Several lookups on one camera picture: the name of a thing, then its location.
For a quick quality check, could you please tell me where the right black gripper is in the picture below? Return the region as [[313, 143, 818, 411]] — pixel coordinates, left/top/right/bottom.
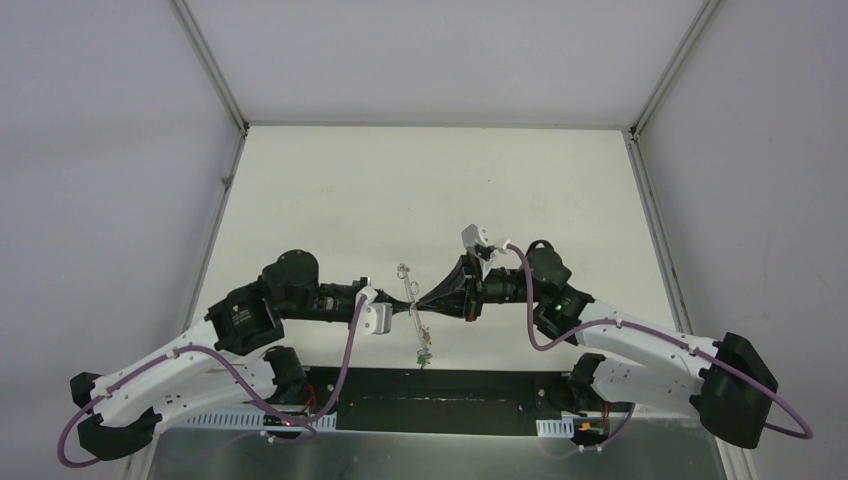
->
[[416, 250, 544, 323]]

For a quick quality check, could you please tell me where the large wire keyring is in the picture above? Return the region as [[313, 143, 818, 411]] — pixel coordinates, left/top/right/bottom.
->
[[397, 263, 432, 348]]

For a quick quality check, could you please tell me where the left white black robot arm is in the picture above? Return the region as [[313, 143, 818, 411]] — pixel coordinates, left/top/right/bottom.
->
[[62, 250, 410, 461]]

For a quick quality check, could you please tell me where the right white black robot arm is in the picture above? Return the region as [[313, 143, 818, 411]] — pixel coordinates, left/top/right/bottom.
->
[[417, 240, 778, 449]]

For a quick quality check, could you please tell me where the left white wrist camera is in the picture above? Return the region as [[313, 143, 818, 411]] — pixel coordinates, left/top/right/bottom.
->
[[356, 286, 393, 335]]

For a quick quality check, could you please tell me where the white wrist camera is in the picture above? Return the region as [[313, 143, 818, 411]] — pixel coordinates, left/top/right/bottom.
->
[[356, 286, 393, 335], [461, 224, 496, 261]]

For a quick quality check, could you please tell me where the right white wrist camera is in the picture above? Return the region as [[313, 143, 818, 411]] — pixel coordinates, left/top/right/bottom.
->
[[461, 224, 496, 261]]

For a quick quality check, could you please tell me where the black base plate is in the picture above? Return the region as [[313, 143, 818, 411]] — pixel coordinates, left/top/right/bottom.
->
[[269, 367, 604, 436]]

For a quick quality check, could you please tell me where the right white cable duct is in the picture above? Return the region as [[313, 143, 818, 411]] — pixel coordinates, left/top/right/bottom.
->
[[535, 417, 575, 439]]

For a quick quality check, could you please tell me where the white cable duct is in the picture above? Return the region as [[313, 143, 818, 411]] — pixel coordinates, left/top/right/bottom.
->
[[176, 409, 304, 432], [535, 417, 575, 439]]

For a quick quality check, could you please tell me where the left white cable duct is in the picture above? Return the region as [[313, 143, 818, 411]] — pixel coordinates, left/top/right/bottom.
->
[[176, 409, 304, 432]]

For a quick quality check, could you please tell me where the right aluminium frame post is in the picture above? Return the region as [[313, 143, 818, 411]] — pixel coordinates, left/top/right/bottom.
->
[[622, 0, 757, 480]]

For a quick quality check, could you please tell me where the aluminium frame post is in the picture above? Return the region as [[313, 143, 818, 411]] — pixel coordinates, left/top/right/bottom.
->
[[622, 0, 757, 480], [125, 0, 250, 480]]

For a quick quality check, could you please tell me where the left aluminium frame post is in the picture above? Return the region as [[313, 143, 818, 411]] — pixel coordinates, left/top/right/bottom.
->
[[125, 0, 250, 480]]

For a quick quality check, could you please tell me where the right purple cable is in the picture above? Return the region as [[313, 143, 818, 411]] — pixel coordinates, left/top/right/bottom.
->
[[506, 242, 815, 441]]

